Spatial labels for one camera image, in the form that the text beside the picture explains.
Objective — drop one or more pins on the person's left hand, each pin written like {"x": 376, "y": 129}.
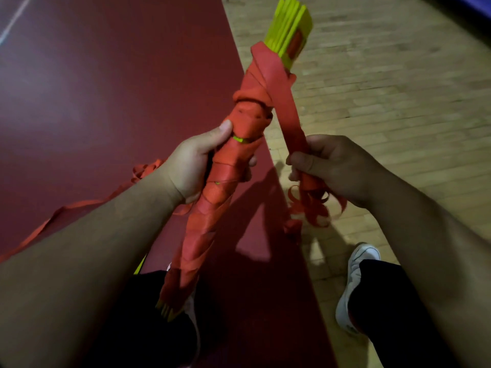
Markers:
{"x": 188, "y": 168}

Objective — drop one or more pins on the person's right hand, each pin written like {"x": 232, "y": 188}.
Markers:
{"x": 337, "y": 164}

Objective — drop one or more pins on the person's right forearm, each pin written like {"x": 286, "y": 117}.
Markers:
{"x": 433, "y": 256}

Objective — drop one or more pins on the person's left forearm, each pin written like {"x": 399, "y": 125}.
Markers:
{"x": 76, "y": 272}

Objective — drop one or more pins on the white right shoe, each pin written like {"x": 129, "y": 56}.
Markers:
{"x": 358, "y": 260}

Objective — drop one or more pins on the white shoe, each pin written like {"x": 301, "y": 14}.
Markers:
{"x": 358, "y": 260}
{"x": 193, "y": 321}

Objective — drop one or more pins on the white left shoe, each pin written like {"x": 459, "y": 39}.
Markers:
{"x": 193, "y": 321}

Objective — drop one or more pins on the black right trouser leg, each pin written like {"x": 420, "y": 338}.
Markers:
{"x": 395, "y": 314}

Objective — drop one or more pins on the black trouser leg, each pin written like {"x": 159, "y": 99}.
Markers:
{"x": 134, "y": 325}
{"x": 395, "y": 314}

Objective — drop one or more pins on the black left trouser leg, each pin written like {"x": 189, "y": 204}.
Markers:
{"x": 134, "y": 325}

